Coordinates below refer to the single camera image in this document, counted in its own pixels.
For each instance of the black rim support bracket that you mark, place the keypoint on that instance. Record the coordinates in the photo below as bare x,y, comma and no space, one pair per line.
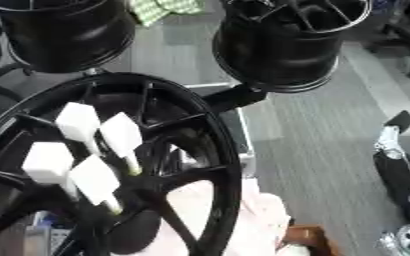
235,98

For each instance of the black spoked wheel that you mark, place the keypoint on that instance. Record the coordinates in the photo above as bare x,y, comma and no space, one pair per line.
217,156

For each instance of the black chair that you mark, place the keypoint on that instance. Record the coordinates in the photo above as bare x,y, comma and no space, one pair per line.
407,36

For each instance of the green white checked cloth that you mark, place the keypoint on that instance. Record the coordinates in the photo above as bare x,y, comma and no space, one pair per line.
156,10

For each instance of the black wheel rim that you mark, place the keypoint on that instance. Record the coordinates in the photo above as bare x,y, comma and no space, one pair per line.
68,33
278,56

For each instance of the brown wooden box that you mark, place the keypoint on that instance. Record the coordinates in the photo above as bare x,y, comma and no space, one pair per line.
307,238

